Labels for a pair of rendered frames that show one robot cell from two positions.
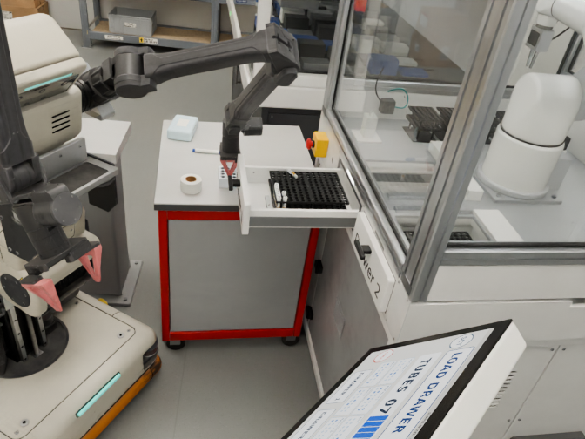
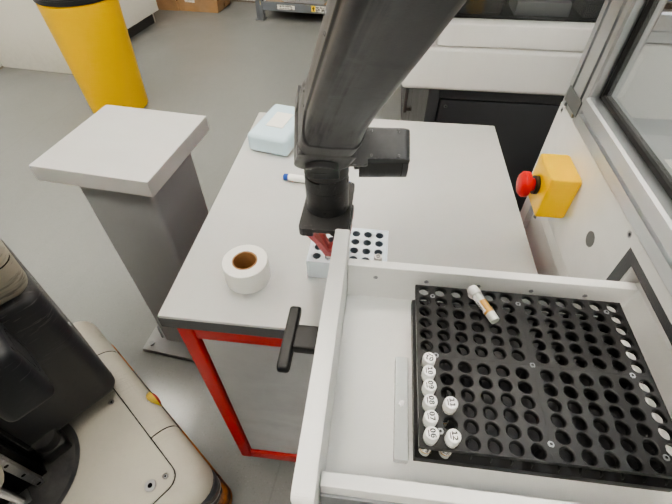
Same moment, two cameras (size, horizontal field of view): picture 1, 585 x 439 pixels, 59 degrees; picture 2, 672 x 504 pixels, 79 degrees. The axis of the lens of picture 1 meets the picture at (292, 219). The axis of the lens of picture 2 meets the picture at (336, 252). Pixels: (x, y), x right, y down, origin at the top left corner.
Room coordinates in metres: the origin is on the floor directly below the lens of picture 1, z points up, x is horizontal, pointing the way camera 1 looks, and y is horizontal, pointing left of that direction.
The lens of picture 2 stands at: (1.12, 0.08, 1.26)
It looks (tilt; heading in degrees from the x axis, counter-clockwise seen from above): 47 degrees down; 20
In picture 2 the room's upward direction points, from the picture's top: straight up
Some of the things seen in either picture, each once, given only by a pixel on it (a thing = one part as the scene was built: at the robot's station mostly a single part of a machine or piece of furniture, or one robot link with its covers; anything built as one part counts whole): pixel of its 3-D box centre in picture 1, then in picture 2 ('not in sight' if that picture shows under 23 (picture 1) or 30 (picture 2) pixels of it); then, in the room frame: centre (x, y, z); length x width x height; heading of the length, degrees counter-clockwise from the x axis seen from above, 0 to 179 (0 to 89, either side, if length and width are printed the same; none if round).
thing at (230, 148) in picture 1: (230, 144); (327, 193); (1.52, 0.24, 0.92); 0.10 x 0.07 x 0.07; 13
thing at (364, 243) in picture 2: (236, 177); (348, 253); (1.56, 0.22, 0.78); 0.12 x 0.08 x 0.04; 103
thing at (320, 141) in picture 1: (319, 144); (550, 185); (1.72, -0.06, 0.88); 0.07 x 0.05 x 0.07; 14
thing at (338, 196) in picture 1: (306, 194); (521, 380); (1.37, -0.03, 0.87); 0.22 x 0.18 x 0.06; 104
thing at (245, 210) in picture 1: (242, 192); (328, 357); (1.32, 0.16, 0.87); 0.29 x 0.02 x 0.11; 14
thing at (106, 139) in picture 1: (96, 215); (172, 251); (1.74, 0.83, 0.38); 0.30 x 0.30 x 0.76; 8
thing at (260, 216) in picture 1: (309, 196); (529, 383); (1.37, -0.04, 0.86); 0.40 x 0.26 x 0.06; 104
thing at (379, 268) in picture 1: (371, 259); not in sight; (1.09, -0.22, 0.87); 0.29 x 0.02 x 0.11; 14
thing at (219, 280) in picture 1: (232, 237); (358, 311); (1.73, 0.24, 0.38); 0.62 x 0.58 x 0.76; 14
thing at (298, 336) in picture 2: (234, 183); (301, 338); (1.32, 0.19, 0.91); 0.07 x 0.04 x 0.01; 14
